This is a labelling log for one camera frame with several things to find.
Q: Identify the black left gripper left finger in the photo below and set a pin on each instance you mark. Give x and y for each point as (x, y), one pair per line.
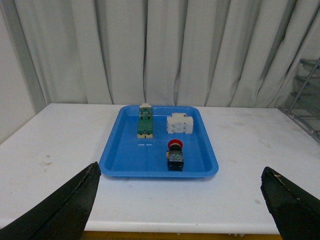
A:
(61, 216)

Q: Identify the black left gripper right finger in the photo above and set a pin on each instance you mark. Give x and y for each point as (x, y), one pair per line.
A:
(296, 212)

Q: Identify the red emergency stop button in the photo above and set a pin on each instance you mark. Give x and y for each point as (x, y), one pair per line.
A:
(174, 155)

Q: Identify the silver mesh three-tier rack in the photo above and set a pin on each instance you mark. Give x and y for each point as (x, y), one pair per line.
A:
(303, 106)

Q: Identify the blue plastic tray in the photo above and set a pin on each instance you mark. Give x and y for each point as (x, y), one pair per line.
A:
(127, 156)

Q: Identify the green terminal block component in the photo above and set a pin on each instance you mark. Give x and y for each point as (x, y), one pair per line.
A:
(145, 121)

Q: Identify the white circuit breaker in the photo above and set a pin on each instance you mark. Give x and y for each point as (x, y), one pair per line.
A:
(179, 123)

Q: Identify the white curtain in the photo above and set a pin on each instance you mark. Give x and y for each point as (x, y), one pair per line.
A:
(207, 53)

